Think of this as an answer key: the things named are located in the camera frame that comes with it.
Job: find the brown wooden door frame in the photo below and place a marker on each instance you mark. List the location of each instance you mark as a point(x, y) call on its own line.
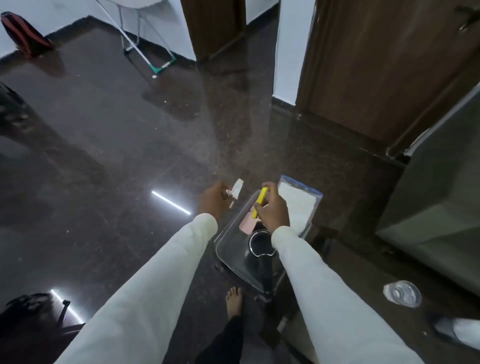
point(212, 26)

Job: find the black bag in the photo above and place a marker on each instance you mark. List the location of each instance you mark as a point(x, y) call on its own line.
point(26, 322)

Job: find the person's left hand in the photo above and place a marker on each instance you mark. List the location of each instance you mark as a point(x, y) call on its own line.
point(213, 201)

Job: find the red backpack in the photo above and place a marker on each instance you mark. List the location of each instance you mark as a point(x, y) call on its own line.
point(24, 34)

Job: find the person's foot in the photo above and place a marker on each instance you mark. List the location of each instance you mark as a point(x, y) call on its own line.
point(234, 302)

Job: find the person's right hand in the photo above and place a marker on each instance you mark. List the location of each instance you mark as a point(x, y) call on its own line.
point(273, 213)

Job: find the person's left forearm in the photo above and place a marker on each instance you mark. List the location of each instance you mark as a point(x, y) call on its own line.
point(150, 300)

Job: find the person's right forearm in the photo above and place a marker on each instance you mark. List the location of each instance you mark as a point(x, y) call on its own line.
point(337, 307)

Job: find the yellow marker pen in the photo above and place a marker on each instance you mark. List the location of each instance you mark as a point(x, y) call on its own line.
point(260, 201)

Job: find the clear plastic tray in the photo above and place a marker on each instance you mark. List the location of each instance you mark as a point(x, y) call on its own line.
point(240, 251)

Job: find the person's right thumb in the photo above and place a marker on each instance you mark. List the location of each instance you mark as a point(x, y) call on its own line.
point(268, 190)

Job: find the white paper wrapper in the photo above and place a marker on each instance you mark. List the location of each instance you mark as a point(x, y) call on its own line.
point(236, 189)

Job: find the person's black trouser leg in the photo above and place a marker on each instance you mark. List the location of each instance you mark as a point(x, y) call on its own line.
point(221, 345)

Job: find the clear zip bag of tissues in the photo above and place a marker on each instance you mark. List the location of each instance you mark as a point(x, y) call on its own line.
point(300, 206)

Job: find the grey cabinet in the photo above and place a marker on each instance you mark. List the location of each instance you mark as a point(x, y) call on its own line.
point(438, 195)

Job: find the white cloth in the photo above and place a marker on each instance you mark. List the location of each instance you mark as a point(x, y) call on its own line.
point(459, 332)

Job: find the white folding stand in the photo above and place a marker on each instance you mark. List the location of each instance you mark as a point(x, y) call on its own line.
point(138, 37)

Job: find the black round cup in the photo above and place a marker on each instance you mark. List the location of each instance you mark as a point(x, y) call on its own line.
point(261, 243)

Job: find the clear plastic bottle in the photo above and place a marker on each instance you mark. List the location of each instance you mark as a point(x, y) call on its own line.
point(402, 293)

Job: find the brown wooden door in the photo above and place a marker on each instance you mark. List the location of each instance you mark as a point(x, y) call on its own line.
point(393, 63)

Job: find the person's left fingers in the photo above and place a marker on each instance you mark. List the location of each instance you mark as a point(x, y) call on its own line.
point(226, 193)

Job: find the pink sticky note pad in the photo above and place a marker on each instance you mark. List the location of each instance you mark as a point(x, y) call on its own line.
point(249, 224)

